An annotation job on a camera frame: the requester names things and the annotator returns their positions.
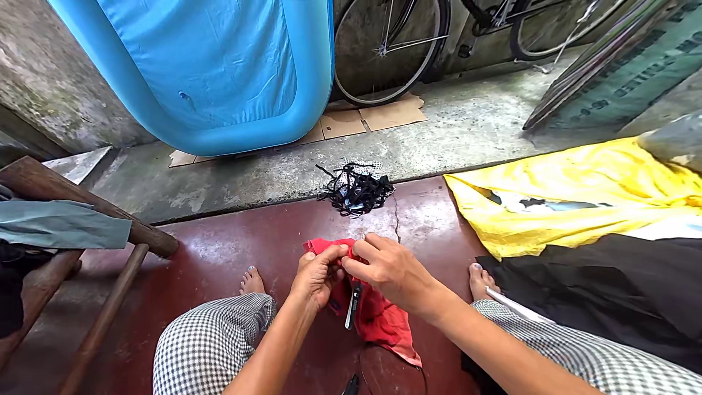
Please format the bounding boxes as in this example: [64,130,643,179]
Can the person's left hand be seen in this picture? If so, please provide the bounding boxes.
[290,244,350,313]

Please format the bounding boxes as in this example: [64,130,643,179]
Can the person's right hand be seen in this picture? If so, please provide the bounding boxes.
[341,233,446,326]

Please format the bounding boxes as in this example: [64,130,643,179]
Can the black-handled small cutter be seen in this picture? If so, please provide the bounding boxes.
[344,281,364,331]

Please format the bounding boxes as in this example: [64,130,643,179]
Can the red cloth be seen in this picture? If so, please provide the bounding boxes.
[303,237,423,368]

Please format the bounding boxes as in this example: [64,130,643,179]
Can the person's right forearm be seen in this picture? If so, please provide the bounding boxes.
[427,281,605,395]

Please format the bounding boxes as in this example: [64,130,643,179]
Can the person's left forearm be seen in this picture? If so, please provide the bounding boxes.
[223,294,320,395]

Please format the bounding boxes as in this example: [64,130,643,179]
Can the white mesh cloth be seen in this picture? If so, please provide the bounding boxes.
[333,158,384,188]

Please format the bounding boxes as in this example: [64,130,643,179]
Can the brown cardboard sheet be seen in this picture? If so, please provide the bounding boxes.
[168,93,429,169]

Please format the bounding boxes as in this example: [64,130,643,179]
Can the yellow plastic sack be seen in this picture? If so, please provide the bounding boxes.
[444,136,702,261]

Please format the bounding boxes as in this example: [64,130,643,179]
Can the white narrow strip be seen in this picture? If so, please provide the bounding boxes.
[486,286,557,326]

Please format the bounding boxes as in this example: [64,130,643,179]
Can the person's legs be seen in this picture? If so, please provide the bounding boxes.
[152,263,702,395]

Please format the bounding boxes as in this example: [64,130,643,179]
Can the blue inflatable pool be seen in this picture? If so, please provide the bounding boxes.
[47,0,335,158]

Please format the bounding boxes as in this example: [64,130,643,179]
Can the black bicycle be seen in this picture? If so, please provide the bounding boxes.
[333,0,629,108]

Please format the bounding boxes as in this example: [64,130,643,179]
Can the brown wooden bench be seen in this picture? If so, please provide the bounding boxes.
[0,156,180,395]

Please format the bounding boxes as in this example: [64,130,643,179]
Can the black cloth sheet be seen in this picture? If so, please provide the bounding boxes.
[461,234,702,394]

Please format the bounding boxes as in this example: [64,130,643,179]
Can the stack of flat boards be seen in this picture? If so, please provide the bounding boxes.
[522,0,672,131]

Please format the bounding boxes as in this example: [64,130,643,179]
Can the grey-green cloth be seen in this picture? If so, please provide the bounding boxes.
[0,199,133,251]

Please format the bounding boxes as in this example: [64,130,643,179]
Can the green printed sack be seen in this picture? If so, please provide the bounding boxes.
[546,0,702,131]

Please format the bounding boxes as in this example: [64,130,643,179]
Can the grey plastic bundle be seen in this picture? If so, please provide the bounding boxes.
[638,110,702,174]

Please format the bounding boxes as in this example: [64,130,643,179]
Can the dark black garment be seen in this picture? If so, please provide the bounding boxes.
[0,239,58,339]

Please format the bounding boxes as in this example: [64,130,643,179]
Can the pile of black straps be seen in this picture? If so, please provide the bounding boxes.
[315,162,395,217]

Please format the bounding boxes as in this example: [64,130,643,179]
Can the thin black cord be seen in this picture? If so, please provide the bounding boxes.
[358,345,429,395]

